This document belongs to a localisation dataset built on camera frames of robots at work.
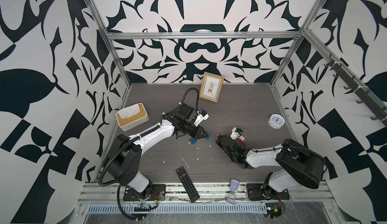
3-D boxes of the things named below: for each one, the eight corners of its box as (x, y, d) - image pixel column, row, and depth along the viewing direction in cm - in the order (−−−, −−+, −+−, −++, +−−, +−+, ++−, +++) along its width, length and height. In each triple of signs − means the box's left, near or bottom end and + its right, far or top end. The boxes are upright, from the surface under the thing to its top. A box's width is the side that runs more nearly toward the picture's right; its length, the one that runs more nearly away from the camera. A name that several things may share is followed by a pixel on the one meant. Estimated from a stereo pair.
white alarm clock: (265, 123, 101) (267, 120, 98) (271, 114, 106) (273, 111, 103) (278, 131, 98) (281, 128, 95) (284, 121, 102) (286, 118, 99)
